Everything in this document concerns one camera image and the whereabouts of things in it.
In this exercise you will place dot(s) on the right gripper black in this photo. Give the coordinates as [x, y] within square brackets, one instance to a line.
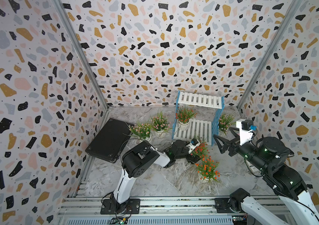
[236, 144]

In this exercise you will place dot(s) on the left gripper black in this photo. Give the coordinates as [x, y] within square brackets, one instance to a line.
[195, 160]

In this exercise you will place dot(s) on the red flower pot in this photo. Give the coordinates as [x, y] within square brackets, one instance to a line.
[183, 116]
[201, 150]

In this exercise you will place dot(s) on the orange flower pot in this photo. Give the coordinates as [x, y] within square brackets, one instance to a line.
[207, 168]

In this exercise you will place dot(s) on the pink flower pot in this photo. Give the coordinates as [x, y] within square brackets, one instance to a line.
[141, 131]
[160, 124]
[225, 122]

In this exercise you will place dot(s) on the blue white two-tier rack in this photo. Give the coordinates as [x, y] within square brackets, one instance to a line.
[198, 126]

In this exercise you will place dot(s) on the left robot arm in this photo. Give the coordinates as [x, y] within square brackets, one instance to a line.
[135, 163]

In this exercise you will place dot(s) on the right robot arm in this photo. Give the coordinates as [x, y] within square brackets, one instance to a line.
[268, 155]

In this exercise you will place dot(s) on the black case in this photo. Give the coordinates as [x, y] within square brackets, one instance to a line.
[110, 141]

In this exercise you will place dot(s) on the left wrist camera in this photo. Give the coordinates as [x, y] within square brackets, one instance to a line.
[194, 143]

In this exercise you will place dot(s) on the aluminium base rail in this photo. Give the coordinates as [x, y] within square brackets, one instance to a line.
[152, 210]

